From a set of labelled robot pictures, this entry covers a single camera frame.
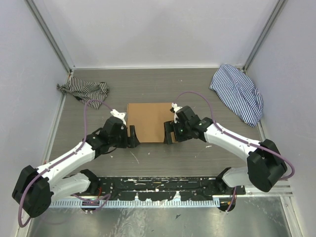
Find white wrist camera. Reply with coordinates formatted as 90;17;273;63
170;103;182;123
110;109;126;125

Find blue white striped cloth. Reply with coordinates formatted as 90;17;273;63
210;64;263;127

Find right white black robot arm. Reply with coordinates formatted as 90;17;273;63
163;103;287;195

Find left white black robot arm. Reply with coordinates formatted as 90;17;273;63
12;117;140;218

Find slotted grey cable duct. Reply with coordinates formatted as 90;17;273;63
50;198;220;209

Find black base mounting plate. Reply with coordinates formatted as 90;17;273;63
76;176;234;201

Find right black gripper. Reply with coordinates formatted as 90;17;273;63
164;119;193;145

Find left aluminium frame post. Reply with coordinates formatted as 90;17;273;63
25;0;73;74

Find aluminium frame post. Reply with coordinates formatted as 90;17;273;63
25;0;73;74
242;0;288;72

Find aluminium front rail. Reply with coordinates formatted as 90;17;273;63
245;180;293;197

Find brown cardboard box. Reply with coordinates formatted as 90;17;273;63
127;102;174;143

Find right aluminium frame post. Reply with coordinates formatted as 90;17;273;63
242;0;288;72

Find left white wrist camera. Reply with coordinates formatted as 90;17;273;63
110;109;126;125

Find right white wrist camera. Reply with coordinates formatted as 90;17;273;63
170;103;182;123

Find black white striped cloth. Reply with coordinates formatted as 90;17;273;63
56;76;110;110

